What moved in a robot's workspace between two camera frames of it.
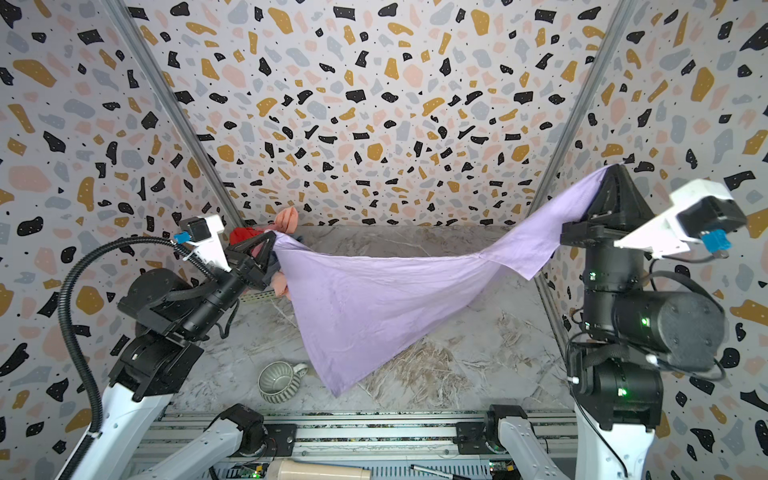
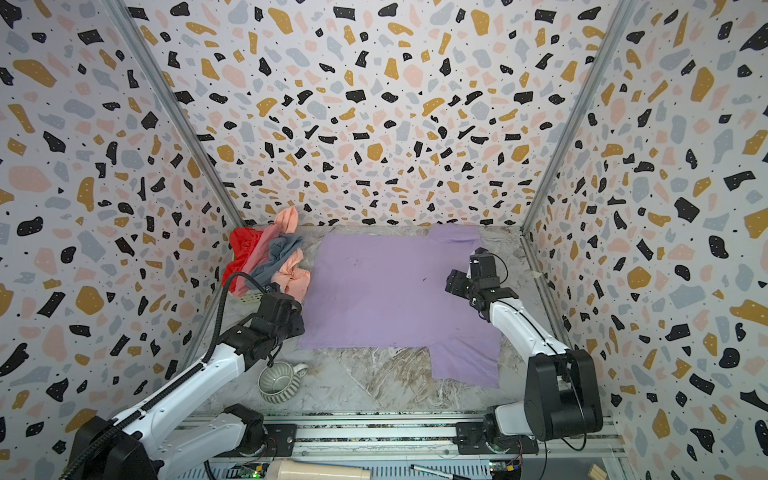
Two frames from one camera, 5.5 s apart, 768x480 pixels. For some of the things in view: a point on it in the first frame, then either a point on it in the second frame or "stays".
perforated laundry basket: (258, 296) stays
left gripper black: (248, 264) -> (296, 318)
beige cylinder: (287, 469) stays
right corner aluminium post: (585, 100) stays
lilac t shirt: (353, 305) -> (391, 292)
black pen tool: (440, 473) stays
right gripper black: (604, 230) -> (459, 282)
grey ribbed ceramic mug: (278, 381) stays
